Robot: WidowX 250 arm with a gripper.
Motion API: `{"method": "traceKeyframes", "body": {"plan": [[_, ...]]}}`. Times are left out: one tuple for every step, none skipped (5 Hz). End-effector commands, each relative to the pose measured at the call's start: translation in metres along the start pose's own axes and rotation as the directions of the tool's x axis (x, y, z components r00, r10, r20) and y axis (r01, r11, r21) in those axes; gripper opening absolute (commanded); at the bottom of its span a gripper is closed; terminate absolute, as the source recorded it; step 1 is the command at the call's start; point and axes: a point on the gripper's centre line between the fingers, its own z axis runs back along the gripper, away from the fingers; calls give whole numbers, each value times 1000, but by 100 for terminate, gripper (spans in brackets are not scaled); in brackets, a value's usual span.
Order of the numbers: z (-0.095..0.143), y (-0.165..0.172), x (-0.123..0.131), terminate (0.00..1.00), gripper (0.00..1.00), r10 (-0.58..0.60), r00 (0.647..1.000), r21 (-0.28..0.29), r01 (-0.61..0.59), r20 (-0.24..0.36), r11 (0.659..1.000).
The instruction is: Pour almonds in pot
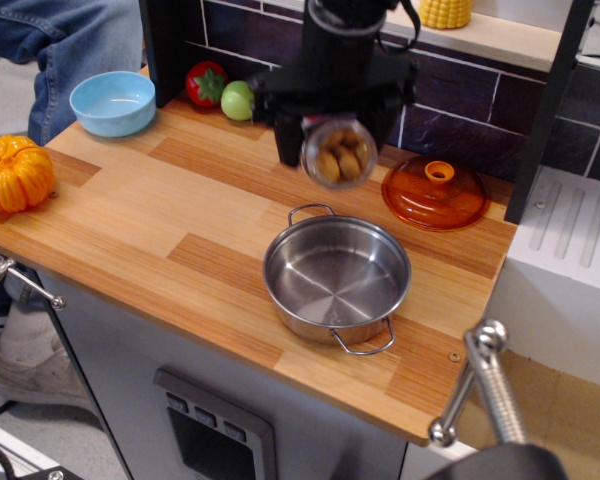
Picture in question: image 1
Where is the orange toy pumpkin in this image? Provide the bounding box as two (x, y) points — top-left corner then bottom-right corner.
(0, 135), (55, 213)

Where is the yellow toy corn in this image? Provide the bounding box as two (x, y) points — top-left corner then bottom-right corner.
(418, 0), (473, 30)

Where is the metal rail handle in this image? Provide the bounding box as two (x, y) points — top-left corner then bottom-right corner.
(0, 254), (67, 312)
(429, 319), (529, 448)

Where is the left metal rail handle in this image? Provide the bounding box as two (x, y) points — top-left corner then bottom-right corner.
(0, 254), (67, 312)

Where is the white toy sink drainer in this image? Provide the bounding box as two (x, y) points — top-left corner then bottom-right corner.
(508, 166), (600, 289)

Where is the black back panel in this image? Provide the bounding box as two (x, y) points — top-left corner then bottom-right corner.
(139, 0), (204, 107)

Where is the clear jar of almonds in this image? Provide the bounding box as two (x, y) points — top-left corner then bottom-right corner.
(300, 116), (378, 190)

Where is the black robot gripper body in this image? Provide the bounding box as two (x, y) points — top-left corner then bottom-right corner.
(248, 61), (418, 127)

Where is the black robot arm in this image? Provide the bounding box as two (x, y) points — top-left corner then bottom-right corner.
(248, 1), (421, 167)

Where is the white sneaker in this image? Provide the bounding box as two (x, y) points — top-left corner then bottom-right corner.
(0, 333), (94, 412)

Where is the light blue bowl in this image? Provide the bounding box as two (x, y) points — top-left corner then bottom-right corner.
(69, 71), (156, 138)

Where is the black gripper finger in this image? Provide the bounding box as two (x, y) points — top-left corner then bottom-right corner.
(359, 102), (403, 150)
(274, 113), (305, 167)

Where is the grey oven control panel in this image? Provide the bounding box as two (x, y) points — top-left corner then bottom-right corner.
(154, 369), (278, 479)

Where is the orange transparent pot lid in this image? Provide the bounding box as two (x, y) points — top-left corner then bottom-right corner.
(382, 156), (491, 231)

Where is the wooden upper shelf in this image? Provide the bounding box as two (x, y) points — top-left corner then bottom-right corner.
(384, 0), (564, 74)

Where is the green toy apple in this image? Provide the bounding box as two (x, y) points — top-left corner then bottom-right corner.
(221, 80), (254, 121)

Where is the black vertical post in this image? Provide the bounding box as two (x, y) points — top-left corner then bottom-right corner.
(504, 0), (594, 224)

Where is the right metal rail handle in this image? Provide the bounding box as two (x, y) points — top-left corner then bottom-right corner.
(429, 319), (529, 448)

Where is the person leg in jeans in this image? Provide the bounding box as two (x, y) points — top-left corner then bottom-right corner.
(0, 0), (143, 145)

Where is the stainless steel pot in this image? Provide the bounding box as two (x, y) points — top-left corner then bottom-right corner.
(263, 207), (412, 356)

